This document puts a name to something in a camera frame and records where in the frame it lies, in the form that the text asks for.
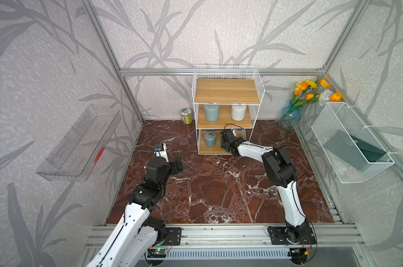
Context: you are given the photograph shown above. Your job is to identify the large blue tea canister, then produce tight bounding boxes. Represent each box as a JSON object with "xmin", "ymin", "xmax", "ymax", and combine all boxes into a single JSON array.
[{"xmin": 204, "ymin": 105, "xmax": 220, "ymax": 122}]

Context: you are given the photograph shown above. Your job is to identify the clear acrylic wall shelf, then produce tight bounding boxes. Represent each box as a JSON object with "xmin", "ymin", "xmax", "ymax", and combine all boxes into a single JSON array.
[{"xmin": 35, "ymin": 104, "xmax": 122, "ymax": 182}]

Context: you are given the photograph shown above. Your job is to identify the dark green box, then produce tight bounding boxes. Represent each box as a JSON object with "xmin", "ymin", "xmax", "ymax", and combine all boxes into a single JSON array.
[{"xmin": 323, "ymin": 130, "xmax": 386, "ymax": 165}]

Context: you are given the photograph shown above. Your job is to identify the white tea canister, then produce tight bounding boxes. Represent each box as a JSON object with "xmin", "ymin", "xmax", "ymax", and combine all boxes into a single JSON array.
[{"xmin": 231, "ymin": 105, "xmax": 247, "ymax": 121}]

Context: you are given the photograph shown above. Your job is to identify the orange yellow artificial flowers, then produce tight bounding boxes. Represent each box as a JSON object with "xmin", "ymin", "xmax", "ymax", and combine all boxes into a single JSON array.
[{"xmin": 290, "ymin": 76, "xmax": 344, "ymax": 107}]

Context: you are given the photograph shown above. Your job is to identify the white wire wall basket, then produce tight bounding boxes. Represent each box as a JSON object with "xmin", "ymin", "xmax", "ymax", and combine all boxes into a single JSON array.
[{"xmin": 312, "ymin": 102, "xmax": 395, "ymax": 184}]

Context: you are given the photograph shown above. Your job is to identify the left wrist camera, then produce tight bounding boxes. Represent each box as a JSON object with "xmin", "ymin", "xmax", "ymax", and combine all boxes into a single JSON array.
[{"xmin": 153, "ymin": 143, "xmax": 169, "ymax": 162}]

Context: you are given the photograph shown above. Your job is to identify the yellow sunflower seed can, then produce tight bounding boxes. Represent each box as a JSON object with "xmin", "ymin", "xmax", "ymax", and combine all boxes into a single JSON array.
[{"xmin": 180, "ymin": 108, "xmax": 193, "ymax": 125}]

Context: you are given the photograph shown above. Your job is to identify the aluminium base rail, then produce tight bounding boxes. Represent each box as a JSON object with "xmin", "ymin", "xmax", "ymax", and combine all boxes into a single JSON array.
[{"xmin": 84, "ymin": 222, "xmax": 366, "ymax": 249}]

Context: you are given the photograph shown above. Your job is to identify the small blue tea canister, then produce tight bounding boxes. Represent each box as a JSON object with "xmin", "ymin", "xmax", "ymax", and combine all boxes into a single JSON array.
[{"xmin": 204, "ymin": 131, "xmax": 217, "ymax": 148}]

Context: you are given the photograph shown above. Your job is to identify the white wire wooden shelf rack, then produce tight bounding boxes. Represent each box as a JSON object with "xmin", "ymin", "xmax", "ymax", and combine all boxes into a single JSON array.
[{"xmin": 191, "ymin": 65, "xmax": 266, "ymax": 155}]

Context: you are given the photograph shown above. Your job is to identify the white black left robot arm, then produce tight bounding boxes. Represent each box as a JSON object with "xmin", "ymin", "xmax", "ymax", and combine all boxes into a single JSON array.
[{"xmin": 87, "ymin": 156, "xmax": 183, "ymax": 267}]

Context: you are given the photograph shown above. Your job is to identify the blue glass vase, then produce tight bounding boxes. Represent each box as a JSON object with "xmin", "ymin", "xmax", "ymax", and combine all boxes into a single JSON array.
[{"xmin": 278, "ymin": 102, "xmax": 302, "ymax": 130}]

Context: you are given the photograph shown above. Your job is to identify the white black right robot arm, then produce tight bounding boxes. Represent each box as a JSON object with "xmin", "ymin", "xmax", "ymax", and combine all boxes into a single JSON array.
[{"xmin": 220, "ymin": 129, "xmax": 317, "ymax": 244}]

